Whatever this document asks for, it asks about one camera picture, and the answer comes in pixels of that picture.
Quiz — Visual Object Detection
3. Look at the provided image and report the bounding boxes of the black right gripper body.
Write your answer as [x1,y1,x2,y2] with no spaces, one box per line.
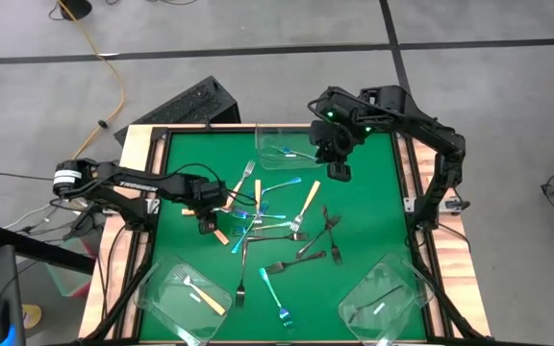
[308,119,357,165]

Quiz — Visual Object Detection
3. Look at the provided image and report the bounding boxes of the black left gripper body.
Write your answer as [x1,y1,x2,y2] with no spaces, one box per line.
[188,175,230,216]

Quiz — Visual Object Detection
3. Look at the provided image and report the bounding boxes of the iridescent blue fork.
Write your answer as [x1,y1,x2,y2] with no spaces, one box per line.
[270,143,317,161]
[258,266,296,332]
[247,176,303,201]
[230,200,271,255]
[233,210,288,221]
[232,220,293,237]

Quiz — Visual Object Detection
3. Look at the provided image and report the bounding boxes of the thin black fork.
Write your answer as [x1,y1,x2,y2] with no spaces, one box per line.
[346,284,406,324]

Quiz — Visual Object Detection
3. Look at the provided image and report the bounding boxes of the green felt mat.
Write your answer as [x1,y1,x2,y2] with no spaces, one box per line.
[138,130,428,343]

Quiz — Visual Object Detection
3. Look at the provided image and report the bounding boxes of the clear plastic bin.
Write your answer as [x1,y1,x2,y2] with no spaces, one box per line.
[338,252,436,346]
[132,254,234,346]
[253,123,330,171]

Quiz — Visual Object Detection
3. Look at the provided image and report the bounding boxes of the green and pink box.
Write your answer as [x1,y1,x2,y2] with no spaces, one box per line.
[45,237,96,299]

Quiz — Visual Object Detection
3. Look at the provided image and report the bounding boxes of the black desk beam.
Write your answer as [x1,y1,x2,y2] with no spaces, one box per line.
[0,224,96,276]

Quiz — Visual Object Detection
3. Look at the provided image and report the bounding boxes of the yellow round sticker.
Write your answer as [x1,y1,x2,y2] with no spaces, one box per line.
[20,303,43,331]

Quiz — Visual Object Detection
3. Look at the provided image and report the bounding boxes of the black round stand base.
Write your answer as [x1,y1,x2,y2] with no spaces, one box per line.
[58,0,93,21]

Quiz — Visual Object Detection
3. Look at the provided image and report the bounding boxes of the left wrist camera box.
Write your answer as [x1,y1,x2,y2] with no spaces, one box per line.
[196,212,219,236]

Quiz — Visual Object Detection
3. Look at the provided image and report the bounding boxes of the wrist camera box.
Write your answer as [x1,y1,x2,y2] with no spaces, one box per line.
[325,161,353,184]
[196,212,219,236]

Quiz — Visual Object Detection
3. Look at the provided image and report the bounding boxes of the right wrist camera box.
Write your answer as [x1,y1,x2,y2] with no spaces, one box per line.
[325,161,353,184]

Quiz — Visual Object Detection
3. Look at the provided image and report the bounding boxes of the black metal table frame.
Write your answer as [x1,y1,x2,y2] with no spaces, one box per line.
[113,123,432,345]

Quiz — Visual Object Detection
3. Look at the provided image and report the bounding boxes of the yellow cable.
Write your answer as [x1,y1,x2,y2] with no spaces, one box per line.
[57,0,125,162]

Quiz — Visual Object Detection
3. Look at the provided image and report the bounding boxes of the white floor cable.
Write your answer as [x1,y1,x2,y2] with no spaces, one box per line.
[3,206,81,231]

